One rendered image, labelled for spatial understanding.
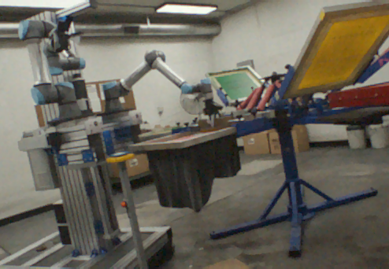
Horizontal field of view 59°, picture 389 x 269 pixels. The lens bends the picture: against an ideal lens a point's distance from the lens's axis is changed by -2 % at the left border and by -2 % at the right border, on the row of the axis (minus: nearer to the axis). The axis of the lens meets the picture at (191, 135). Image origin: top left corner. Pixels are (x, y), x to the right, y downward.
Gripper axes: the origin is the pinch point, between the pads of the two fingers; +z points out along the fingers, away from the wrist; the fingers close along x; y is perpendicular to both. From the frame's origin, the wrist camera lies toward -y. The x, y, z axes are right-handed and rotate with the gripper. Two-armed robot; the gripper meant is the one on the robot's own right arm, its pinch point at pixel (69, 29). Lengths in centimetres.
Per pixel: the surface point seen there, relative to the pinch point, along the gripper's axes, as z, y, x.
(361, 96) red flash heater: 95, 47, -110
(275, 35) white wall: -236, -125, -500
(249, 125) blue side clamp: 14, 55, -115
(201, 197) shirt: 4, 98, -76
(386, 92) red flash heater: 110, 47, -102
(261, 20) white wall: -260, -161, -495
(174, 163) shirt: -8, 75, -65
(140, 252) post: -25, 131, -45
